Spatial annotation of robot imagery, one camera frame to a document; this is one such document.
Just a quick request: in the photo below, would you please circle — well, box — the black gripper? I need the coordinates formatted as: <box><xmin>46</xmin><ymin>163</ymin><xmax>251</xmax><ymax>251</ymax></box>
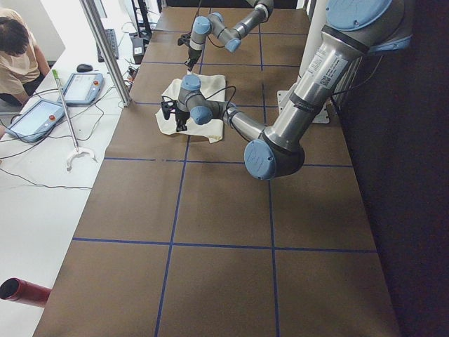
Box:
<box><xmin>175</xmin><ymin>110</ymin><xmax>189</xmax><ymax>132</ymax></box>
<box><xmin>185</xmin><ymin>47</ymin><xmax>202</xmax><ymax>70</ymax></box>

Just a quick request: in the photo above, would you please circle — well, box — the cream long-sleeve cat shirt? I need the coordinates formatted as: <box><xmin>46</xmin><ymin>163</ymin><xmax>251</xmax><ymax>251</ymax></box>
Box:
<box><xmin>155</xmin><ymin>74</ymin><xmax>227</xmax><ymax>143</ymax></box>

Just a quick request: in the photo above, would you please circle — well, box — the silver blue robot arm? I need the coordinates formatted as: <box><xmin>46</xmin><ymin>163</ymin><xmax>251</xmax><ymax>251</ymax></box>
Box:
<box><xmin>178</xmin><ymin>0</ymin><xmax>274</xmax><ymax>72</ymax></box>
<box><xmin>161</xmin><ymin>0</ymin><xmax>415</xmax><ymax>180</ymax></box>

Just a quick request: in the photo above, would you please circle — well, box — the black power adapter box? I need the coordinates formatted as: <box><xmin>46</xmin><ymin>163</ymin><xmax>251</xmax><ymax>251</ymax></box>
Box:
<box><xmin>131</xmin><ymin>37</ymin><xmax>145</xmax><ymax>65</ymax></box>

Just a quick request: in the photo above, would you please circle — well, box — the black keyboard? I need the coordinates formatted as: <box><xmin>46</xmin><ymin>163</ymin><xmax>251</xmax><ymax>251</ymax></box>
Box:
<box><xmin>96</xmin><ymin>29</ymin><xmax>119</xmax><ymax>62</ymax></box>

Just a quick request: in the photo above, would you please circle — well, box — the metal reacher grabber stick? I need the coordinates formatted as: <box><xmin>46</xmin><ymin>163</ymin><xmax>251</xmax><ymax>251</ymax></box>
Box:
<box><xmin>51</xmin><ymin>70</ymin><xmax>97</xmax><ymax>172</ymax></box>

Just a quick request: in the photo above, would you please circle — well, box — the far blue teach pendant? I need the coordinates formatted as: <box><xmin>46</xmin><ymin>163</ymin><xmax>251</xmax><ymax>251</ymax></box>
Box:
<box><xmin>62</xmin><ymin>72</ymin><xmax>105</xmax><ymax>107</ymax></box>

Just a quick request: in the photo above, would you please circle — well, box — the blue teach pendant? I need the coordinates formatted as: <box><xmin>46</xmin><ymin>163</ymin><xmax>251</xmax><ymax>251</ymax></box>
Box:
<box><xmin>62</xmin><ymin>72</ymin><xmax>105</xmax><ymax>107</ymax></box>
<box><xmin>6</xmin><ymin>99</ymin><xmax>65</xmax><ymax>143</ymax></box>

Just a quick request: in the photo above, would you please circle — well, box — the black computer mouse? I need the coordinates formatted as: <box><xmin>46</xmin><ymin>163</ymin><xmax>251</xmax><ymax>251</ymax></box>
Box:
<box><xmin>76</xmin><ymin>63</ymin><xmax>93</xmax><ymax>73</ymax></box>

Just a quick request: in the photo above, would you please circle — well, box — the near blue teach pendant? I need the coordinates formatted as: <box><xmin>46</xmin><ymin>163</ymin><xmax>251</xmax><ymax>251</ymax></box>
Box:
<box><xmin>6</xmin><ymin>99</ymin><xmax>65</xmax><ymax>143</ymax></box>

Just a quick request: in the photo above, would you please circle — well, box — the person in beige shirt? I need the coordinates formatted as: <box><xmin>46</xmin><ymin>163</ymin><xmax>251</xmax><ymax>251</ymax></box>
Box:
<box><xmin>1</xmin><ymin>8</ymin><xmax>51</xmax><ymax>107</ymax></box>

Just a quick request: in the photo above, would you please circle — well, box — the red cylinder tube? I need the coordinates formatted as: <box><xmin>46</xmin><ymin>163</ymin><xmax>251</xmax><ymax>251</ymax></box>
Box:
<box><xmin>1</xmin><ymin>277</ymin><xmax>52</xmax><ymax>308</ymax></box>

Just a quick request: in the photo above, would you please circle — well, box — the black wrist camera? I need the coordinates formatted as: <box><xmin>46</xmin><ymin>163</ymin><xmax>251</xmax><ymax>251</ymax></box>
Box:
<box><xmin>161</xmin><ymin>100</ymin><xmax>177</xmax><ymax>120</ymax></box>
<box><xmin>177</xmin><ymin>33</ymin><xmax>190</xmax><ymax>46</ymax></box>

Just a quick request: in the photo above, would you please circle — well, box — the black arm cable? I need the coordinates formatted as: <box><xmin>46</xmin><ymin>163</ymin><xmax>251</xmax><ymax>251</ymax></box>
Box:
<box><xmin>199</xmin><ymin>85</ymin><xmax>246</xmax><ymax>131</ymax></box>

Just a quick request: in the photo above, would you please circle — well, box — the black pendant cable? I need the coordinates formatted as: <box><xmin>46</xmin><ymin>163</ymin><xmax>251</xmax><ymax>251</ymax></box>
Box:
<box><xmin>0</xmin><ymin>87</ymin><xmax>116</xmax><ymax>192</ymax></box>

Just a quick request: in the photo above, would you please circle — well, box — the aluminium frame post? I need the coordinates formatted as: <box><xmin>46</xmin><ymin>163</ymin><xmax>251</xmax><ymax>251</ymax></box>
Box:
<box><xmin>80</xmin><ymin>0</ymin><xmax>131</xmax><ymax>107</ymax></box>

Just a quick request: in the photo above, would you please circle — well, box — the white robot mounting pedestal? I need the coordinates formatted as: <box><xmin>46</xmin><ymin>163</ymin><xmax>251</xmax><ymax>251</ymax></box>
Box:
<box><xmin>277</xmin><ymin>0</ymin><xmax>328</xmax><ymax>113</ymax></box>

